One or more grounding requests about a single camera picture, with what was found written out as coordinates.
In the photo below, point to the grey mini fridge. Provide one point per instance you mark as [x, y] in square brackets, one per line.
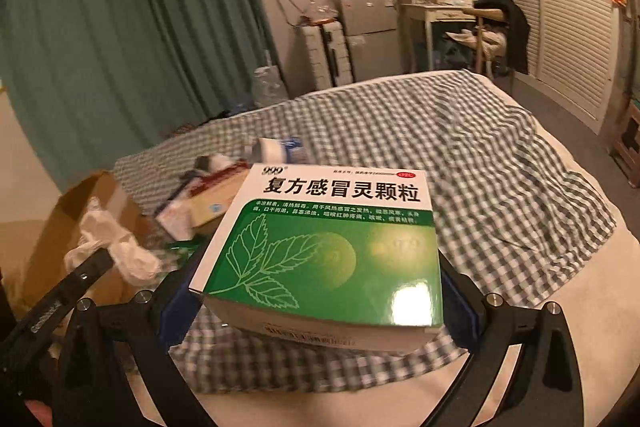
[372, 35]

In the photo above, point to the red tan medicine box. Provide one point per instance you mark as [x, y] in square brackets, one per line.
[212, 196]

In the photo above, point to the white tape roll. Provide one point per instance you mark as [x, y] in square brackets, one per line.
[289, 151]

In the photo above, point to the blue white packet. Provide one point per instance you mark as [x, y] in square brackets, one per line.
[173, 215]

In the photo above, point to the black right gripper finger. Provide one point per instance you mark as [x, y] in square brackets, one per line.
[31, 337]

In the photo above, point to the white suitcase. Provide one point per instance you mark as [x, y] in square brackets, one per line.
[328, 55]

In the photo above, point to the wooden chair with clothes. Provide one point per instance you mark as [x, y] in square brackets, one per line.
[499, 39]

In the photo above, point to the white tissue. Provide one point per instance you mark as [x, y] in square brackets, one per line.
[98, 228]

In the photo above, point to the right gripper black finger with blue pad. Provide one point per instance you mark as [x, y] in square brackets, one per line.
[544, 388]
[93, 387]

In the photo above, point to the green white medicine box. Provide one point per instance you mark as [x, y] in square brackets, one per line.
[331, 256]

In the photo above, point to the green curtain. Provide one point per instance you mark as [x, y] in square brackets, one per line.
[92, 81]

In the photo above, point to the clear water jug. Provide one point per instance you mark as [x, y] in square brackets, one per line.
[268, 88]

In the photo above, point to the white louvered wardrobe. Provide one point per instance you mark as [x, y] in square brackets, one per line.
[565, 6]

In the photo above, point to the white dressing table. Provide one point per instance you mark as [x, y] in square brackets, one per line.
[427, 15]

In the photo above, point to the brown cardboard box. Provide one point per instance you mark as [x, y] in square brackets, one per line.
[62, 231]

